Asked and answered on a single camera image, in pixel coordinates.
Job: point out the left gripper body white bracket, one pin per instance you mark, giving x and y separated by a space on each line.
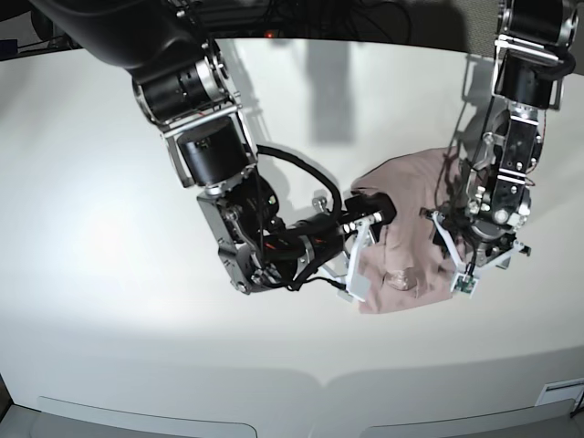
467 274

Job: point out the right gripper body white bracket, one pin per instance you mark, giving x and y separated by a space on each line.
353 282

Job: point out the mauve T-shirt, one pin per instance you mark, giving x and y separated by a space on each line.
406 268

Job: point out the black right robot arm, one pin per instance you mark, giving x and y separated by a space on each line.
181 84

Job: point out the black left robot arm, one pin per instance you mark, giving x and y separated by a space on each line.
478 223

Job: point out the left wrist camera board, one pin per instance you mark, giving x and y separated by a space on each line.
464 284

